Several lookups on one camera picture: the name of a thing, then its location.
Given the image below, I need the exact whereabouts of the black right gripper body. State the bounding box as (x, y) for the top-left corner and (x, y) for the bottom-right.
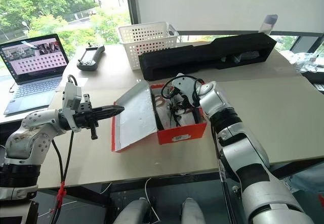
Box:
(176, 92), (196, 109)

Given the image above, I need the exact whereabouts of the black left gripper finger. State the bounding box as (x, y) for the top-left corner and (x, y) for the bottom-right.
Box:
(94, 111), (123, 120)
(94, 105), (126, 113)

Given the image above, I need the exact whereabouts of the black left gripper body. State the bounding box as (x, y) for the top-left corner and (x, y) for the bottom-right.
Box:
(73, 94), (102, 141)

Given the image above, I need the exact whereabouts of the red cardboard shoebox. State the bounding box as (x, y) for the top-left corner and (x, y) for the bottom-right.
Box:
(111, 79), (209, 153)

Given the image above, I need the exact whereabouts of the grey open laptop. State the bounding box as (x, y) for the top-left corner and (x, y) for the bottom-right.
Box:
(0, 33), (70, 116)

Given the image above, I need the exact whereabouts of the white sneaker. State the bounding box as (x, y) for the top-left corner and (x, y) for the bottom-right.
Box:
(174, 107), (201, 128)
(153, 93), (178, 129)

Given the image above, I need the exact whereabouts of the long black foam tray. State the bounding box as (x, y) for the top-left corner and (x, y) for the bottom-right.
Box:
(138, 32), (278, 82)

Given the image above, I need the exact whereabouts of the dark grey remote controller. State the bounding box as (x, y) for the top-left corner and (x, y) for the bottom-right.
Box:
(76, 42), (106, 72)

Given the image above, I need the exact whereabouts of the white perforated plastic basket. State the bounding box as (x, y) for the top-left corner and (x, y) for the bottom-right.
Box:
(117, 21), (180, 71)

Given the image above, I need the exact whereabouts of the grey rounded shape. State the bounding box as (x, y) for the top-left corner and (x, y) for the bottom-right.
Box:
(113, 197), (153, 224)
(180, 197), (206, 224)

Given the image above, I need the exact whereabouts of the white window blind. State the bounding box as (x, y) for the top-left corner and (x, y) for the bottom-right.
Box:
(135, 0), (324, 33)

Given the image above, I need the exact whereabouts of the clear bottle with dark cap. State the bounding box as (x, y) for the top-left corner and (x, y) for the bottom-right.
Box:
(260, 14), (279, 35)

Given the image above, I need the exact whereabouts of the clear plastic bag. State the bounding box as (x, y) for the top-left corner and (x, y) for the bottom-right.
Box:
(288, 51), (324, 73)

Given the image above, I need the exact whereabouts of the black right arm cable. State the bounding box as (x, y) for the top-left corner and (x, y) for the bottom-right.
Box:
(161, 75), (206, 109)

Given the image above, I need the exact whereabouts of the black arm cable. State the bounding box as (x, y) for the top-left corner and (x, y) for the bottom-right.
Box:
(161, 75), (206, 109)
(49, 74), (78, 224)

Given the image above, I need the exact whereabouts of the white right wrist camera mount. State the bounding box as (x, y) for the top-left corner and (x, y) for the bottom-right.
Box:
(171, 73), (201, 101)

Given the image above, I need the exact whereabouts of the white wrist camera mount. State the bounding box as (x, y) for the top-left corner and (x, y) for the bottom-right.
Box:
(61, 82), (83, 133)
(171, 73), (201, 101)

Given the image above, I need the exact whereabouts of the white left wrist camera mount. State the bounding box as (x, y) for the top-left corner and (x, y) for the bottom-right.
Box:
(61, 82), (83, 133)

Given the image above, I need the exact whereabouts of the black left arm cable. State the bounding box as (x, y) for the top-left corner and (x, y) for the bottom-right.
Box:
(49, 74), (78, 224)

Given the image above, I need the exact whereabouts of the black table frame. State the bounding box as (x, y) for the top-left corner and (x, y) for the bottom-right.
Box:
(37, 155), (324, 209)

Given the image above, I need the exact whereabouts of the red tape on cable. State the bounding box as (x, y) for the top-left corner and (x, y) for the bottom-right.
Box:
(56, 180), (67, 205)

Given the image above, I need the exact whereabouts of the thin white cable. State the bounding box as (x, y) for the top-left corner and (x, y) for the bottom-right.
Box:
(144, 176), (161, 222)

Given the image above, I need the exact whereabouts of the black window frame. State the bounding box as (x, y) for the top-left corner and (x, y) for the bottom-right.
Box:
(123, 0), (143, 27)

